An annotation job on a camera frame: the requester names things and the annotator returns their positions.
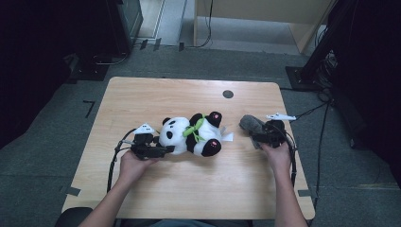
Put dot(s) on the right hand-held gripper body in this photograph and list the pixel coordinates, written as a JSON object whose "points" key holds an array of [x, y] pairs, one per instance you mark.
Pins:
{"points": [[273, 135]]}

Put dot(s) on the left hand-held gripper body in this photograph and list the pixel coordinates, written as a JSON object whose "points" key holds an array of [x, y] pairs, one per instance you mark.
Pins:
{"points": [[143, 143]]}

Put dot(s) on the grey towel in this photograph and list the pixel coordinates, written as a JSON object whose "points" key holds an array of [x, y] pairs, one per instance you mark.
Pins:
{"points": [[250, 124]]}

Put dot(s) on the panda plush toy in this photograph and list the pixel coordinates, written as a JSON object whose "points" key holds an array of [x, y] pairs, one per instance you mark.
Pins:
{"points": [[179, 135]]}

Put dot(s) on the person's right hand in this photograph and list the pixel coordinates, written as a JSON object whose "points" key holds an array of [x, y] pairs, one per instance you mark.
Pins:
{"points": [[279, 159]]}

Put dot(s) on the person's left hand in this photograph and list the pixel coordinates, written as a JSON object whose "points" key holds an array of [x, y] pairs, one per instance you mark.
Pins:
{"points": [[135, 168]]}

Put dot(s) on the black flat floor base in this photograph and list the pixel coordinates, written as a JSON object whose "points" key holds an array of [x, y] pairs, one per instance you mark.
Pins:
{"points": [[90, 71]]}

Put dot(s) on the black chair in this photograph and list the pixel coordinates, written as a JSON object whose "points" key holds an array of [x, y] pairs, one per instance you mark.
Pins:
{"points": [[71, 217]]}

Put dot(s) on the black metal stand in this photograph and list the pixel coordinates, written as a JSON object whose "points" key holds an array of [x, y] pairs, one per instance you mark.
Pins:
{"points": [[324, 38]]}

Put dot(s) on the dark curtain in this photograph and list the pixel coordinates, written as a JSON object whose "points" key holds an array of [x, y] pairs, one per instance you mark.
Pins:
{"points": [[28, 63], [372, 78]]}

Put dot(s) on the black cabinet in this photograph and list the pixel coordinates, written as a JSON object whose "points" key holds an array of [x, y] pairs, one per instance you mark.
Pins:
{"points": [[126, 25]]}

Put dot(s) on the light wooden cabinet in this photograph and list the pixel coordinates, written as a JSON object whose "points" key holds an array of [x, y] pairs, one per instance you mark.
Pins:
{"points": [[258, 9]]}

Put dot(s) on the black stand base plate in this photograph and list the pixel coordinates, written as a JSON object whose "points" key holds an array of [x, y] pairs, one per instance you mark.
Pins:
{"points": [[299, 78]]}

